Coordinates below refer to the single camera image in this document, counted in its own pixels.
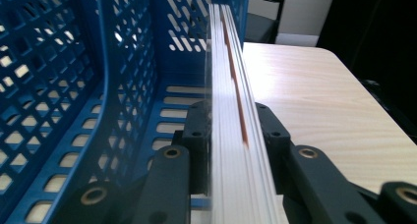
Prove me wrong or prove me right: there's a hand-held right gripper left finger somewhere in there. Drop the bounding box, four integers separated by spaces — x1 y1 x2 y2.
181 100 213 196

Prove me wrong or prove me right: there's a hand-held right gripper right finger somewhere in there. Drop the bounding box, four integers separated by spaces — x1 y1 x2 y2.
255 102 293 196

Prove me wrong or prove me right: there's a white paperback book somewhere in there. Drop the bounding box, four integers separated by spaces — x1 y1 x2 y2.
205 3 280 224

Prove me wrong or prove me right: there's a blue plastic file rack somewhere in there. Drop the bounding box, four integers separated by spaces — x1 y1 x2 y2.
0 0 251 224

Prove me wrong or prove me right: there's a white panel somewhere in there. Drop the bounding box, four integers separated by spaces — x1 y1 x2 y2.
274 0 338 48

